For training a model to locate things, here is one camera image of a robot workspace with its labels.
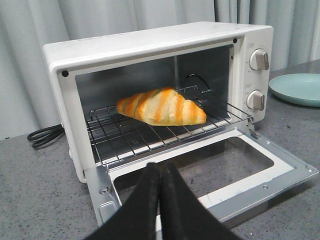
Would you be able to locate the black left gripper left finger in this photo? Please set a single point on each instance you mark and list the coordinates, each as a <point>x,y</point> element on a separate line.
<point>136,218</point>

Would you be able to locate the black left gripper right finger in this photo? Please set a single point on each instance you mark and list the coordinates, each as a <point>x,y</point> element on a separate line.
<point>182,216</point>

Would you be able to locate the oven glass door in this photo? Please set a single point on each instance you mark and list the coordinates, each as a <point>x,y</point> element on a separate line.
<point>234,174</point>

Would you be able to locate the striped croissant bread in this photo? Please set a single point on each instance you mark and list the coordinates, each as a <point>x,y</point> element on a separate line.
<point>162,107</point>

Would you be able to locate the white toaster oven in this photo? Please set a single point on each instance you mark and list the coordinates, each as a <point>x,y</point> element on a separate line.
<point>91,73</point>

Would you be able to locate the lower oven knob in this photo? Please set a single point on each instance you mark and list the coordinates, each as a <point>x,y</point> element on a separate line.
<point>256,100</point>

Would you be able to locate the oven knob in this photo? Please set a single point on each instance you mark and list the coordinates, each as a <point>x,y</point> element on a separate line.
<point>259,60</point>
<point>256,100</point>

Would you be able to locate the upper oven knob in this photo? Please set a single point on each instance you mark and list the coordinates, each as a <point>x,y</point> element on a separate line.
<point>259,60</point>

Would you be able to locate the teal plate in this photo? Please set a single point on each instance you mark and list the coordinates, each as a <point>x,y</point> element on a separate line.
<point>299,88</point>

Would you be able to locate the grey curtain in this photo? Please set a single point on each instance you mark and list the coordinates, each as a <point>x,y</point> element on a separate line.
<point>26,100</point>

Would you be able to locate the oven wire rack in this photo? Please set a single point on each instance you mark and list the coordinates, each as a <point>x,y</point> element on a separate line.
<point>115,137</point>

